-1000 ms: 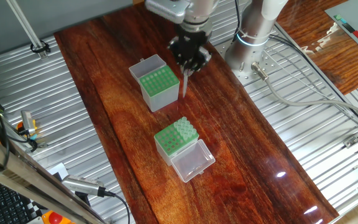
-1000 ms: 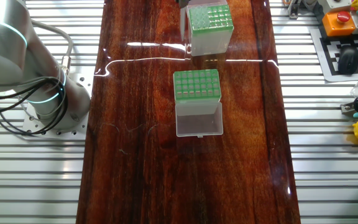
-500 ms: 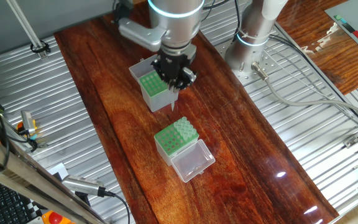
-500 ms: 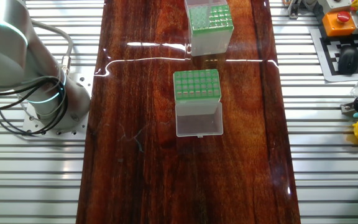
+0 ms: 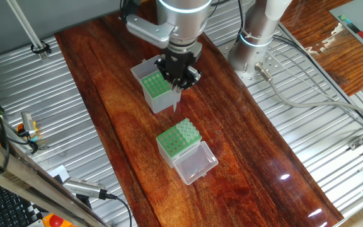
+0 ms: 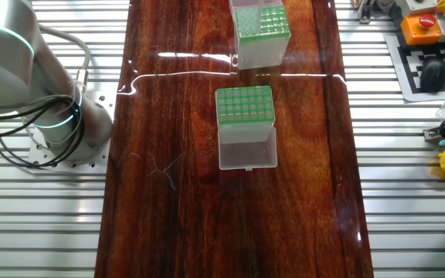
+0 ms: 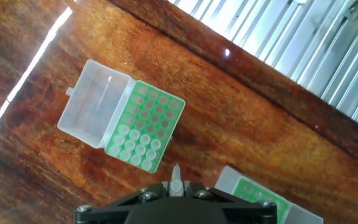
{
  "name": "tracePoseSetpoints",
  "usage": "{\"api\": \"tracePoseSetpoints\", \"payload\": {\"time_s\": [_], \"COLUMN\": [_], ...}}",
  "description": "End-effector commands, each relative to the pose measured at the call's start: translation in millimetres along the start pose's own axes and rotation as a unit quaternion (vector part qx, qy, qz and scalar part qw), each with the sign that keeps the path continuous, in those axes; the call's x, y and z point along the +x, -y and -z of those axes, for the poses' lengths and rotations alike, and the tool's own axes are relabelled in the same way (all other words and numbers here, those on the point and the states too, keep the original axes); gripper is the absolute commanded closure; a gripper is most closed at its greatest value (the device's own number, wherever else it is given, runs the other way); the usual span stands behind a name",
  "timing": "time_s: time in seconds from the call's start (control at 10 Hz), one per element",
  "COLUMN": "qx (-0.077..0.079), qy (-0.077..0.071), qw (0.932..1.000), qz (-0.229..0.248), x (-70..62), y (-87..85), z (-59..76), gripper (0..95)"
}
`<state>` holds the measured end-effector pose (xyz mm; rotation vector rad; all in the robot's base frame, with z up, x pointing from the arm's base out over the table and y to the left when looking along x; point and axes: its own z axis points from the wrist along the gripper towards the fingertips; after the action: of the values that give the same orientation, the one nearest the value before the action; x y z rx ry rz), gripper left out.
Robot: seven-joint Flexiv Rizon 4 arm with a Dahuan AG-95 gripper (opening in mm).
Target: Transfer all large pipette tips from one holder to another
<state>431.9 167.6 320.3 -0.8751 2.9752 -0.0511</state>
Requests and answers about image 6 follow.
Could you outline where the tall translucent green tip box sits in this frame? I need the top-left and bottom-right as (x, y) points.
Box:
(214, 85), (279, 172)

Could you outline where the low green rack tip box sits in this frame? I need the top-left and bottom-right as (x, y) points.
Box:
(229, 0), (292, 71)

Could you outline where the glossy brown wooden board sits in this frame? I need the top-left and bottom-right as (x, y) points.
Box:
(93, 0), (375, 278)

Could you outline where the yellow button box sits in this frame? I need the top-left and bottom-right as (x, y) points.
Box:
(399, 13), (443, 46)

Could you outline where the black computer mouse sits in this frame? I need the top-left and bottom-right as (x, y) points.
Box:
(419, 56), (445, 93)

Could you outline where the red emergency stop button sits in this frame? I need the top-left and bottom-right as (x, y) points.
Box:
(418, 14), (437, 30)

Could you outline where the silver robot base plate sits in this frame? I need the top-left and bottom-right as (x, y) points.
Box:
(27, 90), (117, 173)

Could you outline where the grey cable with metal plug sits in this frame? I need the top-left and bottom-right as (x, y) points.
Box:
(39, 25), (92, 93)

